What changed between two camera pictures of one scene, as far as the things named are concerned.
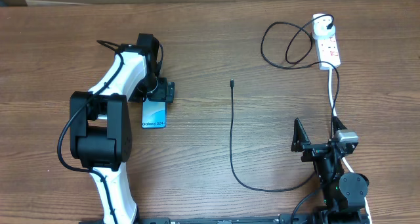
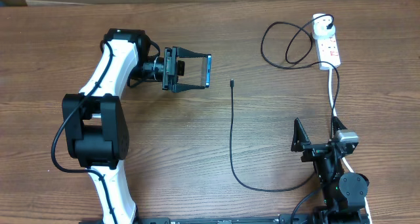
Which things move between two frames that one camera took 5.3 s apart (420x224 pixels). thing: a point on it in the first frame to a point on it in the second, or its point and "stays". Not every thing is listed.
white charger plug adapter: x=320 y=30 stays
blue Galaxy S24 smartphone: x=154 y=113 to x=206 y=64
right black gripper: x=300 y=144 stays
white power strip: x=327 y=49 stays
